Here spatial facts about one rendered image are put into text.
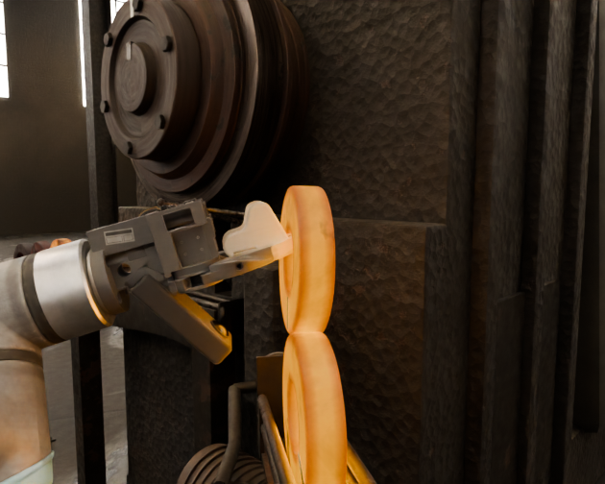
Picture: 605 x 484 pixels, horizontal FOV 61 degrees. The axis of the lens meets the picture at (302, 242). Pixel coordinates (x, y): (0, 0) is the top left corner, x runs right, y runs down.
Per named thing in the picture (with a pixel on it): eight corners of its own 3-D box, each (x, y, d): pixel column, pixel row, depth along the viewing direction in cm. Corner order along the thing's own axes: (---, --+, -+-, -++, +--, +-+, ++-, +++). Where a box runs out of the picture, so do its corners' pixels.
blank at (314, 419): (307, 406, 58) (278, 409, 58) (320, 298, 50) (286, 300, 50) (336, 544, 45) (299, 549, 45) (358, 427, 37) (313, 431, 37)
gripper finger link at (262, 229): (305, 188, 49) (212, 215, 48) (321, 247, 50) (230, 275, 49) (300, 188, 52) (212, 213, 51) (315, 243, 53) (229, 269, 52)
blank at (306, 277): (305, 194, 61) (278, 193, 61) (336, 176, 46) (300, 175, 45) (305, 324, 61) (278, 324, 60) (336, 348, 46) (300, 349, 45)
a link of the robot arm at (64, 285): (58, 352, 46) (84, 323, 55) (112, 335, 46) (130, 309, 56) (22, 257, 44) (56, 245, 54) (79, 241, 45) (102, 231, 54)
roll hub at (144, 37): (126, 162, 104) (120, 20, 101) (204, 157, 84) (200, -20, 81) (99, 161, 100) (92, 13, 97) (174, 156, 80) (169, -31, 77)
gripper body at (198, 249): (207, 198, 47) (76, 235, 45) (234, 284, 48) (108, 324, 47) (208, 196, 55) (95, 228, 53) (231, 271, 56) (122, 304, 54)
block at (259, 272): (287, 384, 95) (287, 256, 92) (319, 397, 89) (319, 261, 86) (242, 401, 87) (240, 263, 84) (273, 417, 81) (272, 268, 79)
